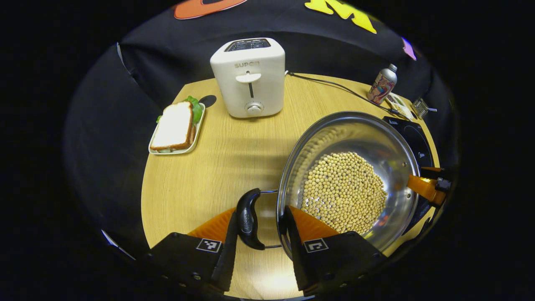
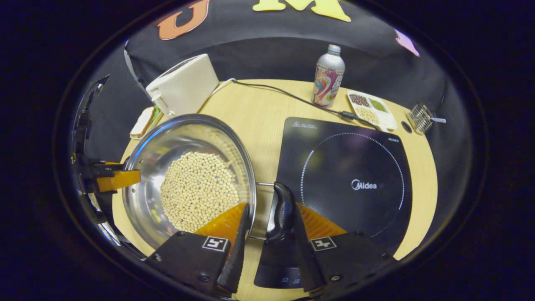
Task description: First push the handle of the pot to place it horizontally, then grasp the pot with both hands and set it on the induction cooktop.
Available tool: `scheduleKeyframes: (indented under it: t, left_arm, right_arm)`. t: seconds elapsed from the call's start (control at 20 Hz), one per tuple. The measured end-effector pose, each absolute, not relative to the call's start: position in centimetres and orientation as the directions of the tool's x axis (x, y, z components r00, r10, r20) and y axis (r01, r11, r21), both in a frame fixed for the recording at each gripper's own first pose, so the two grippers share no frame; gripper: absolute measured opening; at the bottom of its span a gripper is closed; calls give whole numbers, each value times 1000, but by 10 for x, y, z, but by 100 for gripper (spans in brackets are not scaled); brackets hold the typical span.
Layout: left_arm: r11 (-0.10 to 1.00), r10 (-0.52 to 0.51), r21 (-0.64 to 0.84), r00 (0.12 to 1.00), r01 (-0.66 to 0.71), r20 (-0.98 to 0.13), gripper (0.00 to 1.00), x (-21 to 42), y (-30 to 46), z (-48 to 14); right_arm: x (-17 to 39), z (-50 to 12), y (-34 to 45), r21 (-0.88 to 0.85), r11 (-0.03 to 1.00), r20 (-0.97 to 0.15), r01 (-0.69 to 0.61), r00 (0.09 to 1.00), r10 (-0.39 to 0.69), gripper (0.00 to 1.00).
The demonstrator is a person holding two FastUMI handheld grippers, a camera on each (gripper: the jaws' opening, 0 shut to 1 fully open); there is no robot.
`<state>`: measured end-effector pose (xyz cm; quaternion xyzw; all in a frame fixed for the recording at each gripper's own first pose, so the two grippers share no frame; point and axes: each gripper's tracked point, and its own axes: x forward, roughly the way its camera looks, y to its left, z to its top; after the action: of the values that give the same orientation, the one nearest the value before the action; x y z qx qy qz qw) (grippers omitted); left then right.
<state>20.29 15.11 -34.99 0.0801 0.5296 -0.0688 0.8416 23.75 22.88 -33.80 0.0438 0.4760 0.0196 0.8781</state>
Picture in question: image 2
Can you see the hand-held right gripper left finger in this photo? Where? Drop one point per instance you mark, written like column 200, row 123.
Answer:
column 238, row 259

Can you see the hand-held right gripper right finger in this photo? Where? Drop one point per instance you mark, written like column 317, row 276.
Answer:
column 307, row 263

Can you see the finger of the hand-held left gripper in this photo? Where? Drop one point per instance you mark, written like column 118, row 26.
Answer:
column 100, row 169
column 121, row 179

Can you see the stainless steel pot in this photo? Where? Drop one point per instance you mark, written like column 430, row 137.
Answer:
column 146, row 188

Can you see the black induction cooktop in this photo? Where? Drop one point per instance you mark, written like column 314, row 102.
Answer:
column 355, row 159

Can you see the bread slice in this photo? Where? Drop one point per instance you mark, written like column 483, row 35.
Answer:
column 141, row 123

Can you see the pile of soybeans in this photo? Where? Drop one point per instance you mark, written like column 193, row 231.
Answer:
column 196, row 192

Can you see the white toaster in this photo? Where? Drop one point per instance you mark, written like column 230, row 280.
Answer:
column 188, row 88

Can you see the small soybean portion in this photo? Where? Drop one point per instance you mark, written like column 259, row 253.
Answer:
column 368, row 116

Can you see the white divided tray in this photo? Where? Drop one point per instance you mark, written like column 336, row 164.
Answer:
column 386, row 121

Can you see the black table grommet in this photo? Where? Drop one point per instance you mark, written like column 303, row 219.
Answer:
column 406, row 127

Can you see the red beans portion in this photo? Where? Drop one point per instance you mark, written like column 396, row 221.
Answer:
column 359, row 100

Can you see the green beans portion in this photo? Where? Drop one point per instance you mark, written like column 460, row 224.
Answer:
column 378, row 105

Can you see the silver drink bottle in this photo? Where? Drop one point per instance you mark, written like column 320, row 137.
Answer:
column 328, row 83

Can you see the metal utensil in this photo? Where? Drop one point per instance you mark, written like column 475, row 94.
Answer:
column 439, row 120

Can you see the black backdrop cloth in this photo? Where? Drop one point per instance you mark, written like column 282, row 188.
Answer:
column 271, row 46

